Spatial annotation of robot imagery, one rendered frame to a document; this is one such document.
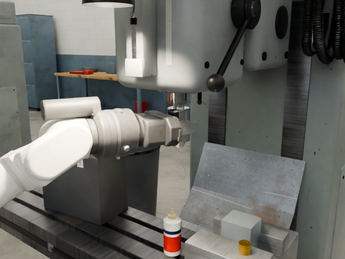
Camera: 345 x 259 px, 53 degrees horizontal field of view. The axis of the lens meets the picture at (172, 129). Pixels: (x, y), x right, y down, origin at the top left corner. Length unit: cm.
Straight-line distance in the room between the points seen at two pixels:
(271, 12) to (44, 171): 53
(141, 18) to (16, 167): 30
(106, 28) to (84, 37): 67
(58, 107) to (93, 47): 677
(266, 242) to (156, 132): 30
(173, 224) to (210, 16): 44
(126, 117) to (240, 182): 52
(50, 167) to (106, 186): 39
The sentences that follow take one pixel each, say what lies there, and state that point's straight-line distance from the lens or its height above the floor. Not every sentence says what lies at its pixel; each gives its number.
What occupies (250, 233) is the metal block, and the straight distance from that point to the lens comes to 67.
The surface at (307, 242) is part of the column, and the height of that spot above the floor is 85.
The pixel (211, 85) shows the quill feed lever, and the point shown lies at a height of 133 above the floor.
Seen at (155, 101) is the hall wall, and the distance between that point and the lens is 627.
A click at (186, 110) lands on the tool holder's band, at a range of 69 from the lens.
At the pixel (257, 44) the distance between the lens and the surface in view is 73.
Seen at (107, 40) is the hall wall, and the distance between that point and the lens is 703.
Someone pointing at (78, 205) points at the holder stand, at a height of 97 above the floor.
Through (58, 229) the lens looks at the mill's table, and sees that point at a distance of 98.
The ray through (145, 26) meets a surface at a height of 142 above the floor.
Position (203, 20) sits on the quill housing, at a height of 143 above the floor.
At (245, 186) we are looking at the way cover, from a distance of 104.
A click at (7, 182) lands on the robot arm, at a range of 58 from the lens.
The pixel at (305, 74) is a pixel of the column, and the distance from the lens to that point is 97.
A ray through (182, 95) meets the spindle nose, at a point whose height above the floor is 130.
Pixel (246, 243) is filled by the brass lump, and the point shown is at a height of 106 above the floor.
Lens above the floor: 139
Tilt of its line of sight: 14 degrees down
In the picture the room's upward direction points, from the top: straight up
